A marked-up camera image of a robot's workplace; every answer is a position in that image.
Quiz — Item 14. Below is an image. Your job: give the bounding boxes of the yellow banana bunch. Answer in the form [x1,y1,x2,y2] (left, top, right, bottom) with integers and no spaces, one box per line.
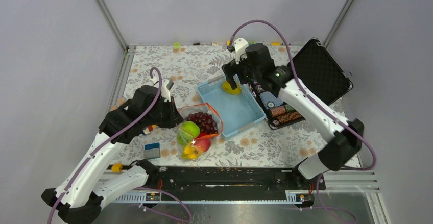
[181,144,202,160]

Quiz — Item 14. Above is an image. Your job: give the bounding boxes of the black poker chip case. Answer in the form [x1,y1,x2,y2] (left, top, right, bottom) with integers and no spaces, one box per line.
[250,38,353,130]

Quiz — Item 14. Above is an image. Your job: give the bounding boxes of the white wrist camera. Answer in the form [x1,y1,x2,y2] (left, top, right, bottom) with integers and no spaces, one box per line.
[150,77,174,102]
[227,38,249,64]

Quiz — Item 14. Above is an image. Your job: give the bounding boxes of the light blue plastic basket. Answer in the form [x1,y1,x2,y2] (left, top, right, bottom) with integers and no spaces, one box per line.
[197,75,266,139]

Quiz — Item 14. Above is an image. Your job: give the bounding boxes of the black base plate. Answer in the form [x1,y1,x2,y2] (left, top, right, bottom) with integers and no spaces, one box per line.
[144,167,326,201]

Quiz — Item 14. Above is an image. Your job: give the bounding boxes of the red apple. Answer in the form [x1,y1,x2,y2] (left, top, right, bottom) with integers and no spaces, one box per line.
[191,132,211,153]

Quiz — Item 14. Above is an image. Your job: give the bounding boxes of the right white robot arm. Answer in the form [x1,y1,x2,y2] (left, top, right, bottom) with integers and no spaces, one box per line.
[222,38,364,189]

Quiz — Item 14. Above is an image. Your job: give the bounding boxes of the blue grey block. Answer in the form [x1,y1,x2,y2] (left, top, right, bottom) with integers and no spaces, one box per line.
[143,143,161,159]

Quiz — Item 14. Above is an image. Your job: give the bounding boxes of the floral table mat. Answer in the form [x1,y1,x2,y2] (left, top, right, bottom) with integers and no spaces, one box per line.
[113,45,326,167]

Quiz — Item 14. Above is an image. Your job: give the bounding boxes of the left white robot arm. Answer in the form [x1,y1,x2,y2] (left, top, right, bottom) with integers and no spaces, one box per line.
[41,82,183,223]

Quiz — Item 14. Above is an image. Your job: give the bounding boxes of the green pepper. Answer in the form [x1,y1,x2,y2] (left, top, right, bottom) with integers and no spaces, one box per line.
[176,121,201,146]

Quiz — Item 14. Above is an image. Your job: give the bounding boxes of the clear zip top bag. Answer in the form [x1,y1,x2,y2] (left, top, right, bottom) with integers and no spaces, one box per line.
[176,103,224,160]

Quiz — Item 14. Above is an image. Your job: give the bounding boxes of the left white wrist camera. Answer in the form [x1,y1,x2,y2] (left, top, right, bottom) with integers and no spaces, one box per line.
[150,77,174,102]

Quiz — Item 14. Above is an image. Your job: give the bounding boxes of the dark purple grapes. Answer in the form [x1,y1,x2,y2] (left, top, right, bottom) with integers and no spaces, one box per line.
[187,112,218,134]

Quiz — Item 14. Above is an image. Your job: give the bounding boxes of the yellow orange toy truck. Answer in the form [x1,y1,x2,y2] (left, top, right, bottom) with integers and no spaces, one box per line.
[142,125,157,136]

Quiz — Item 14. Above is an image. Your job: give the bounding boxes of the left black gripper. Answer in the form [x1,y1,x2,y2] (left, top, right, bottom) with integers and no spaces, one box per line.
[143,96,184,128]

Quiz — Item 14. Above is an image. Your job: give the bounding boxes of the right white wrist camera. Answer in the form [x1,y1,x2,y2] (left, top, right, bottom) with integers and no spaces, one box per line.
[227,38,249,64]

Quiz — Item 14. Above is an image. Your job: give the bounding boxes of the yellow mango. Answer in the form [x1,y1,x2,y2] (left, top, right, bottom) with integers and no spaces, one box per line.
[221,81,242,95]

